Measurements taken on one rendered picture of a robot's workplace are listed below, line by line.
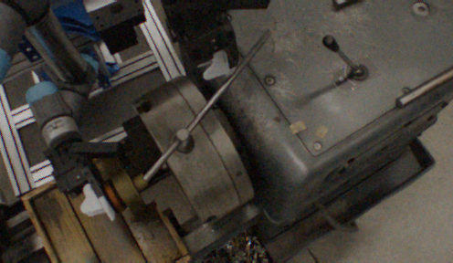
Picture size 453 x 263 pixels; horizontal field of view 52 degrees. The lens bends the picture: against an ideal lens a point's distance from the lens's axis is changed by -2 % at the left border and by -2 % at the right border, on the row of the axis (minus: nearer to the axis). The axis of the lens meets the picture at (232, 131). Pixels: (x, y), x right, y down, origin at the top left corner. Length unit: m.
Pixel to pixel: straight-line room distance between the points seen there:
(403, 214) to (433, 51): 1.31
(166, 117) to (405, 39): 0.49
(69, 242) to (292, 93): 0.68
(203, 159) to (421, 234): 1.50
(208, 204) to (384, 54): 0.45
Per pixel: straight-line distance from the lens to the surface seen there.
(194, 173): 0.88
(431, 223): 2.25
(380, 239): 2.17
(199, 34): 0.70
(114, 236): 1.23
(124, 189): 1.00
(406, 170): 1.68
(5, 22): 0.88
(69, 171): 1.05
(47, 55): 1.10
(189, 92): 0.93
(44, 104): 1.12
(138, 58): 2.14
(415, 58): 0.98
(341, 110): 0.90
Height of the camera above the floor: 2.06
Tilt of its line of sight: 70 degrees down
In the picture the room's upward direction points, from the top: 2 degrees counter-clockwise
